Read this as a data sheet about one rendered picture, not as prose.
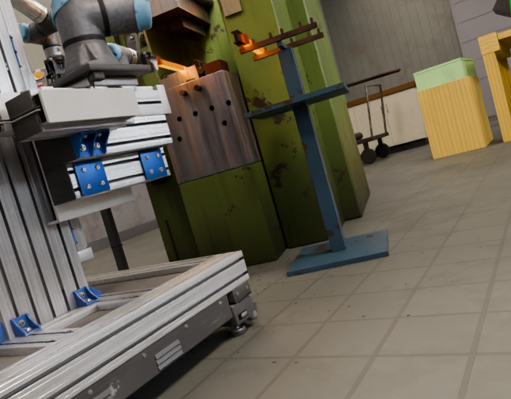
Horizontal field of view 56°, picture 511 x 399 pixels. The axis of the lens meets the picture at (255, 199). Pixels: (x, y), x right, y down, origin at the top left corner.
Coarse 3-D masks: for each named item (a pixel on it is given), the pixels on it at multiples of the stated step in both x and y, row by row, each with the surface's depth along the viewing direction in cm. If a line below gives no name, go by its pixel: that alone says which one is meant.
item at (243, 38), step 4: (232, 32) 176; (236, 32) 176; (240, 32) 179; (236, 36) 176; (240, 36) 180; (244, 36) 183; (236, 40) 176; (240, 40) 176; (244, 40) 183; (248, 40) 183; (236, 44) 179; (240, 44) 181; (244, 44) 182; (248, 44) 188; (260, 48) 204; (256, 52) 206; (260, 52) 208
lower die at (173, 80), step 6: (186, 66) 232; (192, 66) 230; (198, 66) 233; (180, 72) 232; (186, 72) 231; (192, 72) 231; (168, 78) 234; (174, 78) 233; (180, 78) 233; (186, 78) 232; (162, 84) 236; (168, 84) 235; (174, 84) 234; (180, 84) 233
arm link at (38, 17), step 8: (16, 0) 177; (24, 0) 179; (32, 0) 183; (16, 8) 180; (24, 8) 181; (32, 8) 183; (40, 8) 185; (32, 16) 185; (40, 16) 186; (48, 16) 188; (40, 24) 189; (48, 24) 190; (40, 32) 194; (48, 32) 194
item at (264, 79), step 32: (256, 0) 231; (256, 32) 233; (256, 64) 236; (256, 96) 238; (288, 96) 234; (256, 128) 241; (288, 128) 236; (288, 160) 238; (288, 192) 241; (288, 224) 243; (320, 224) 239
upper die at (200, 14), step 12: (156, 0) 230; (168, 0) 228; (180, 0) 232; (192, 0) 248; (156, 12) 231; (168, 12) 231; (180, 12) 235; (192, 12) 244; (204, 12) 263; (156, 24) 243; (168, 24) 248; (204, 24) 265
